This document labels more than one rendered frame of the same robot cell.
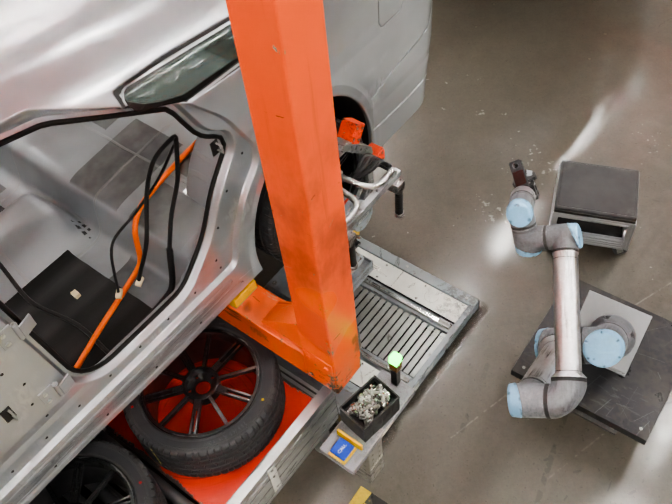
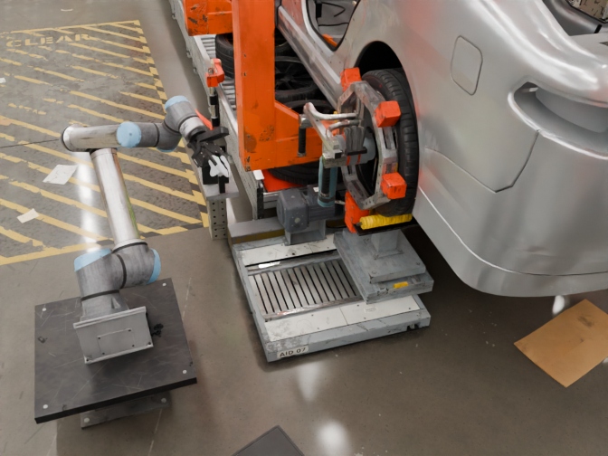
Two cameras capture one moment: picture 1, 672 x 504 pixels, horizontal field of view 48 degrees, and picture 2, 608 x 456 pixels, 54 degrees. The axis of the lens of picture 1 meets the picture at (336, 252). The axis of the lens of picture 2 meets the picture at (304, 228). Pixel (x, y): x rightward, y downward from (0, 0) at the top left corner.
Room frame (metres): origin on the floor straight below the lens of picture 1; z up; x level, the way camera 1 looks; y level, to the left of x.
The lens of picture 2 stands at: (3.06, -2.18, 2.24)
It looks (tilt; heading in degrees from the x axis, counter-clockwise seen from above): 39 degrees down; 119
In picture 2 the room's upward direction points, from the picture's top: 2 degrees clockwise
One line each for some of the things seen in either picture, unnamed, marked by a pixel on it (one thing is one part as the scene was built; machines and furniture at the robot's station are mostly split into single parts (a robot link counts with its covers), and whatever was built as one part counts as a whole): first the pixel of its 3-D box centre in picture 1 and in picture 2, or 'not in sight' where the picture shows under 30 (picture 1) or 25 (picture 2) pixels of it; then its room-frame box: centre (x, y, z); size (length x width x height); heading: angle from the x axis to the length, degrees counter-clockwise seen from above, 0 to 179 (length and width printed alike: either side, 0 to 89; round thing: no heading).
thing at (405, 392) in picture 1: (368, 420); (214, 174); (1.34, -0.04, 0.44); 0.43 x 0.17 x 0.03; 137
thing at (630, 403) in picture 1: (599, 368); (117, 362); (1.58, -1.11, 0.15); 0.60 x 0.60 x 0.30; 49
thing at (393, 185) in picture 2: (372, 156); (393, 185); (2.40, -0.22, 0.85); 0.09 x 0.08 x 0.07; 137
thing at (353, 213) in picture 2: not in sight; (364, 211); (2.19, 0.02, 0.48); 0.16 x 0.12 x 0.17; 47
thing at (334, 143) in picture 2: (365, 168); (348, 125); (2.15, -0.16, 1.03); 0.19 x 0.18 x 0.11; 47
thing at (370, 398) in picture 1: (369, 408); (214, 163); (1.35, -0.06, 0.51); 0.20 x 0.14 x 0.13; 128
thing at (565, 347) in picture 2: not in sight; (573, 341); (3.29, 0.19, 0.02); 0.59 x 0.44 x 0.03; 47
